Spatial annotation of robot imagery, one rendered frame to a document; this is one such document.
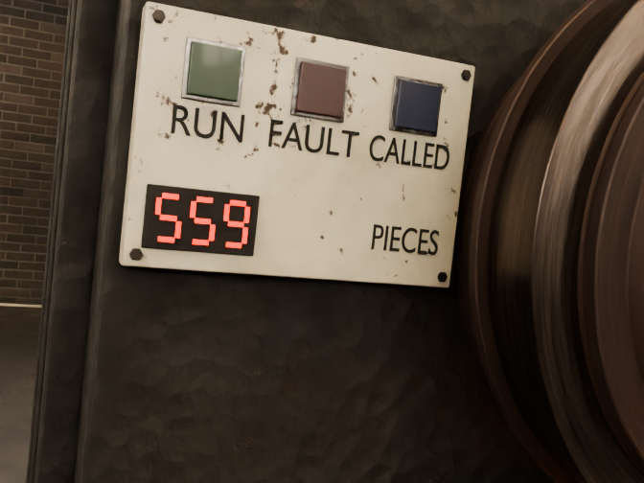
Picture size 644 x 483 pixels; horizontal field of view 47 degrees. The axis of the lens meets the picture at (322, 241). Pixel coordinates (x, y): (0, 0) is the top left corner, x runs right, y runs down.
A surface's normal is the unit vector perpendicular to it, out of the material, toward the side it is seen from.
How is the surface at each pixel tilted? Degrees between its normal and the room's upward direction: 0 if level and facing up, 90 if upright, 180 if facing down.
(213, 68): 90
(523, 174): 80
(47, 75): 90
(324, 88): 90
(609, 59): 90
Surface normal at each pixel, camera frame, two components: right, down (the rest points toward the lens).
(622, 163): 0.36, 0.09
